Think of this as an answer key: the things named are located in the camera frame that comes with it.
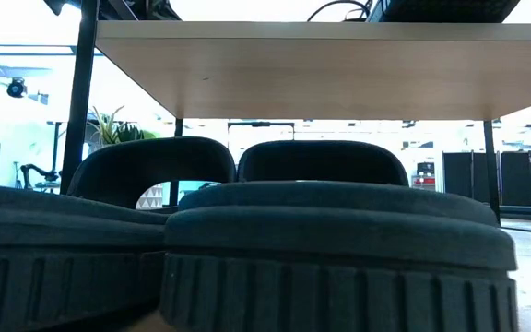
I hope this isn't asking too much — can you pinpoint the black looped cable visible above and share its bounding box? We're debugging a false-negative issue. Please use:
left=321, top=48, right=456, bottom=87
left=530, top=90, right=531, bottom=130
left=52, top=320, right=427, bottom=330
left=305, top=0, right=373, bottom=23

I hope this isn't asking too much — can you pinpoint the black partition panel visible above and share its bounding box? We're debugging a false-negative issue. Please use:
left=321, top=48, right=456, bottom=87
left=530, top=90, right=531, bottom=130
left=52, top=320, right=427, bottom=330
left=442, top=151, right=486, bottom=197
left=500, top=150, right=531, bottom=208

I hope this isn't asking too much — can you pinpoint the black round camera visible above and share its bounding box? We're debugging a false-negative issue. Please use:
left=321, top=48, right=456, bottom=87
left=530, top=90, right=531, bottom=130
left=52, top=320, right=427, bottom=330
left=6, top=77, right=28, bottom=99

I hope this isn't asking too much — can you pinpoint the black stand pole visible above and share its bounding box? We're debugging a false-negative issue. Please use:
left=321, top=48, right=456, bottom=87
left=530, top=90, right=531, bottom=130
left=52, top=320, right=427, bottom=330
left=49, top=121, right=63, bottom=174

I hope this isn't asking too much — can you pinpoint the green succulent in white pot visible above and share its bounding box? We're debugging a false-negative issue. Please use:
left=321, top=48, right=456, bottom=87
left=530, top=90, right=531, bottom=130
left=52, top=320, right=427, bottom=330
left=88, top=104, right=165, bottom=210

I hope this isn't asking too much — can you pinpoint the red and white cart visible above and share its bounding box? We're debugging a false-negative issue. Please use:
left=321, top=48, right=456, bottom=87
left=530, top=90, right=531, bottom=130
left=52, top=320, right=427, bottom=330
left=413, top=160, right=437, bottom=191

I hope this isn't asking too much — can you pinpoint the wooden shelf with black legs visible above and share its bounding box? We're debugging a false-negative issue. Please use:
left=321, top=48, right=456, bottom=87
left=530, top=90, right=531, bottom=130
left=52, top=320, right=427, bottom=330
left=60, top=0, right=531, bottom=237

